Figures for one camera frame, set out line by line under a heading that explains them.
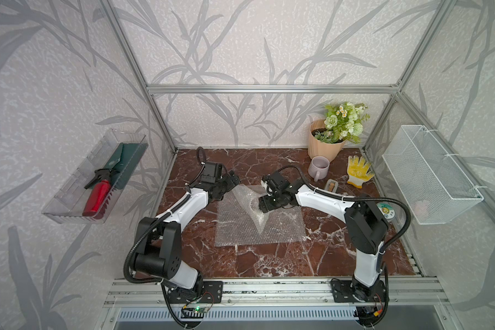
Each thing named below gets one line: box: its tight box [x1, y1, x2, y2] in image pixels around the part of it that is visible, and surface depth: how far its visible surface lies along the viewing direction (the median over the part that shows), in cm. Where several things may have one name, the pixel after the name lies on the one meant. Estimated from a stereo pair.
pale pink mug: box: [308, 155, 330, 183], surface depth 107 cm
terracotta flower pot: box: [308, 118, 348, 163], surface depth 107 cm
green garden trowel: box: [104, 142, 149, 190], surface depth 72 cm
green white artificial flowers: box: [314, 101, 371, 144], surface depth 96 cm
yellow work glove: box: [346, 155, 375, 190], surface depth 111 cm
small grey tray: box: [324, 178, 339, 194], surface depth 101 cm
